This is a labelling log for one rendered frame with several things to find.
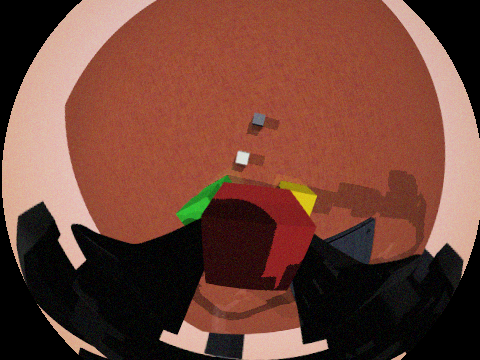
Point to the yellow block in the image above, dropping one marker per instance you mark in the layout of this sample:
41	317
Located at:
304	195

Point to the green block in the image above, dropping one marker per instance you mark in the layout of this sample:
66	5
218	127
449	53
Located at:
193	208
220	181

